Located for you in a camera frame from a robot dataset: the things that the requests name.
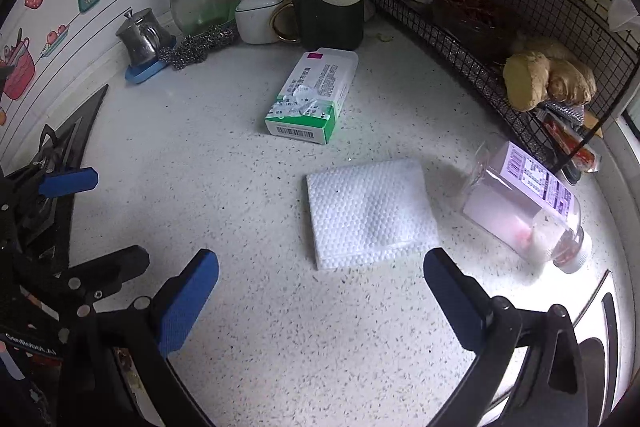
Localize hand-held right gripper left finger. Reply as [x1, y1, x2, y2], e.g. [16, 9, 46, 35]
[52, 248, 221, 427]

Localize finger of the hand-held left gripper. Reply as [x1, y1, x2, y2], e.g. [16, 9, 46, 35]
[0, 167, 99, 228]
[22, 245, 150, 304]

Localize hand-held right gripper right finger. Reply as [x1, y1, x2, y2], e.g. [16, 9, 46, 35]
[424, 248, 590, 427]

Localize white paper towel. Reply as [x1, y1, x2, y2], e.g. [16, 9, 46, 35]
[306, 158, 441, 271]

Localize black gas stove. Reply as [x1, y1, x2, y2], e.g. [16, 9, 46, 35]
[0, 84, 109, 258]

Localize pink liquid bottle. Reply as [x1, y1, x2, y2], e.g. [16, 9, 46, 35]
[462, 141, 594, 275]

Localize blue coaster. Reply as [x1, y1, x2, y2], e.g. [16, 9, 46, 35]
[124, 36, 177, 86]

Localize stainless steel sink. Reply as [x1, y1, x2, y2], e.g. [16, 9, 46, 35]
[500, 269, 633, 427]

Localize small steel teapot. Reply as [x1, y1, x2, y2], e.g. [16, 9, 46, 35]
[116, 8, 173, 70]

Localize steel wool scrubber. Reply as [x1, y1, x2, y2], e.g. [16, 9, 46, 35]
[159, 24, 239, 70]

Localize seasoning packets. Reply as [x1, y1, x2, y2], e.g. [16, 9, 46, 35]
[537, 102, 602, 184]

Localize ginger root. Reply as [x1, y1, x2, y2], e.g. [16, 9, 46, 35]
[502, 38, 597, 112]

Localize green white medicine box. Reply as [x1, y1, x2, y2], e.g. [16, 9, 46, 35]
[264, 48, 360, 146]

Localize white lidded jar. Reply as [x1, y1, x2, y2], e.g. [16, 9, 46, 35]
[235, 0, 289, 46]

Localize dried red chilies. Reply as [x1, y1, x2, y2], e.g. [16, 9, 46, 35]
[431, 0, 512, 44]

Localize dark utensil mug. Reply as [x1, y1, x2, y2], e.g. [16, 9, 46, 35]
[272, 0, 366, 53]

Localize kitchen cartoon wall sticker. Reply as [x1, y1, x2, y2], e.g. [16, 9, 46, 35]
[0, 0, 126, 158]

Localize window frame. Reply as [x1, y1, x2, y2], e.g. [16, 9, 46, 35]
[614, 94, 640, 170]

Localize black wire rack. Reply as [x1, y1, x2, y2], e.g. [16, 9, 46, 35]
[370, 0, 640, 182]

